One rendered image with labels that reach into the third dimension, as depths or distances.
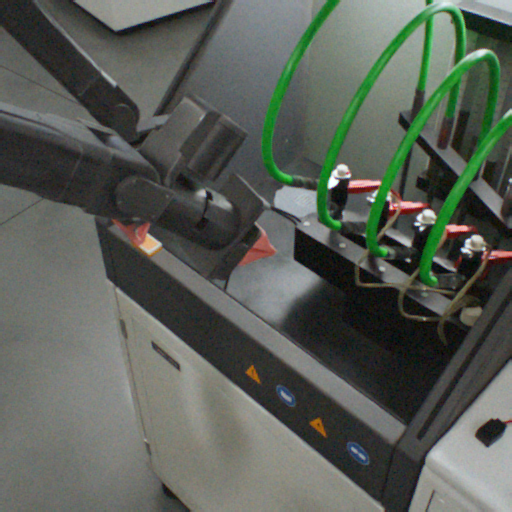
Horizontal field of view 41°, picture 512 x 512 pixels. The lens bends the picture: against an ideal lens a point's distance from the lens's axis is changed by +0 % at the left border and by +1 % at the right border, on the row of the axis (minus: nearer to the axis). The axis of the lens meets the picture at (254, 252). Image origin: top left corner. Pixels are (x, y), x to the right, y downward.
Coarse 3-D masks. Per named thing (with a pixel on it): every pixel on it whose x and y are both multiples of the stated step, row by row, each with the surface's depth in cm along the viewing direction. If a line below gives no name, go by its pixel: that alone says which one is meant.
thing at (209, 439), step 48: (144, 336) 133; (144, 384) 148; (192, 384) 128; (192, 432) 141; (240, 432) 123; (288, 432) 108; (192, 480) 159; (240, 480) 135; (288, 480) 118; (336, 480) 105
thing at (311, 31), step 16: (336, 0) 83; (432, 0) 100; (320, 16) 83; (304, 32) 83; (432, 32) 105; (304, 48) 83; (288, 64) 84; (288, 80) 84; (272, 96) 85; (272, 112) 85; (272, 128) 87; (272, 160) 90; (272, 176) 93; (288, 176) 96
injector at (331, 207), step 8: (336, 176) 107; (336, 184) 107; (344, 184) 107; (336, 192) 108; (344, 192) 108; (336, 200) 110; (344, 200) 110; (328, 208) 109; (336, 208) 110; (344, 208) 111; (336, 216) 112; (336, 232) 115
